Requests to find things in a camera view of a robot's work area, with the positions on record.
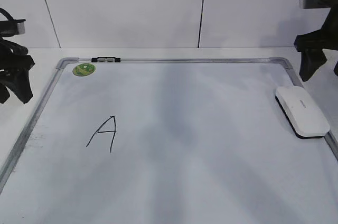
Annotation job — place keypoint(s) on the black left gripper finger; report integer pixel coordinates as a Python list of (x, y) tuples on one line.
[(22, 86), (4, 94)]

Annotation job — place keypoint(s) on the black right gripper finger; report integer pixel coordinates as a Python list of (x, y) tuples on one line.
[(311, 61), (336, 69)]

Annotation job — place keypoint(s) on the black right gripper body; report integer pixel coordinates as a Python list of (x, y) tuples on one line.
[(324, 38)]

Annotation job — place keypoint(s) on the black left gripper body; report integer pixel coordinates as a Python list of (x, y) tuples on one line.
[(15, 64)]

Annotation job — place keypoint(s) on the white whiteboard eraser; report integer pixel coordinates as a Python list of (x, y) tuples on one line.
[(305, 116)]

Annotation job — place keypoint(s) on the green round magnet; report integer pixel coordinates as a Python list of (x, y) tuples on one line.
[(84, 69)]

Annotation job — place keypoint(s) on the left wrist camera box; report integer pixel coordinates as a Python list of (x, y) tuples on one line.
[(12, 28)]

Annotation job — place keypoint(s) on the white whiteboard with aluminium frame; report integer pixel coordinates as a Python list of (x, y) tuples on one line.
[(168, 141)]

